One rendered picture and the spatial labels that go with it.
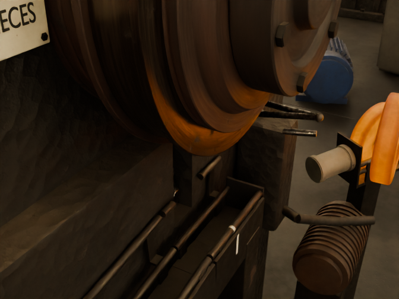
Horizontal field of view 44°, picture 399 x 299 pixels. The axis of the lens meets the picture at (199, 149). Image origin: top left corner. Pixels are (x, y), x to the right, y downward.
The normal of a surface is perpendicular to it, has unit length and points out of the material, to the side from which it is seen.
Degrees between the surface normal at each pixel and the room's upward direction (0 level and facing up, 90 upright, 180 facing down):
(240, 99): 90
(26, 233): 0
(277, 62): 90
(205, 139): 90
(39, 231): 0
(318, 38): 38
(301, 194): 0
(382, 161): 91
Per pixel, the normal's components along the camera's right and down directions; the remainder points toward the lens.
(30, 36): 0.87, 0.25
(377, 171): -0.44, 0.69
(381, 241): 0.01, -0.86
